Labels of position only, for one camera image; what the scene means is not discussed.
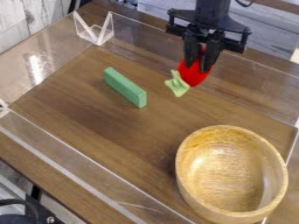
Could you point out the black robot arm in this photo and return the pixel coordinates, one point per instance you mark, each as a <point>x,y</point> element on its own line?
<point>208,32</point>

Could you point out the clear acrylic corner bracket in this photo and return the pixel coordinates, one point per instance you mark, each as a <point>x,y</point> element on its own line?
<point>95,34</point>

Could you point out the clear acrylic table barrier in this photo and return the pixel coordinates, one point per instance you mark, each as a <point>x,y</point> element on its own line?
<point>100,154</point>

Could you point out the red plush strawberry toy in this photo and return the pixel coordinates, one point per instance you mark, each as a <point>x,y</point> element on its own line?
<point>187,77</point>

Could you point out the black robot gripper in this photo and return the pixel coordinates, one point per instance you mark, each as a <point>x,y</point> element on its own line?
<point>208,31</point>

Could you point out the green rectangular block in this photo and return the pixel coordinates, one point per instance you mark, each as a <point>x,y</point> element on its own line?
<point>126,87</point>

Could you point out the black clamp with cable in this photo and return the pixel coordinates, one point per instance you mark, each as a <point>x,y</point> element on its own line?
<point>36,214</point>

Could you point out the wooden bowl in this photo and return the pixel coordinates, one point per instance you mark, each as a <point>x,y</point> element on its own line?
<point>231,174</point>

